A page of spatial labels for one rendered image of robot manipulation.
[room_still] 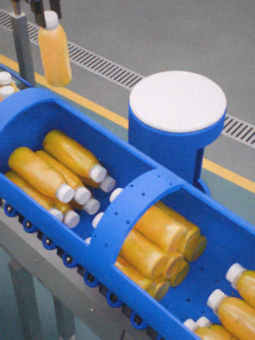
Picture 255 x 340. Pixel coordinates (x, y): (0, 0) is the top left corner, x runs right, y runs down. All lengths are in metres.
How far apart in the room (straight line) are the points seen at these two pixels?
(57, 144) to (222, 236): 0.45
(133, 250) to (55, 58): 0.50
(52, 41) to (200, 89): 0.54
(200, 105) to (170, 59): 2.05
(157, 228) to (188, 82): 0.69
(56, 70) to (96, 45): 2.41
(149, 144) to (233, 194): 1.27
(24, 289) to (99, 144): 0.62
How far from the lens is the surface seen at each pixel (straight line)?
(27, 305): 1.97
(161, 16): 4.13
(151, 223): 1.20
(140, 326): 1.29
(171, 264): 1.25
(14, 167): 1.40
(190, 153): 1.66
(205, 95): 1.72
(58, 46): 1.40
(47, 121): 1.53
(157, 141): 1.63
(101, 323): 1.41
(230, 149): 3.11
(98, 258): 1.18
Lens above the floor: 2.08
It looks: 45 degrees down
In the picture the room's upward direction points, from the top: straight up
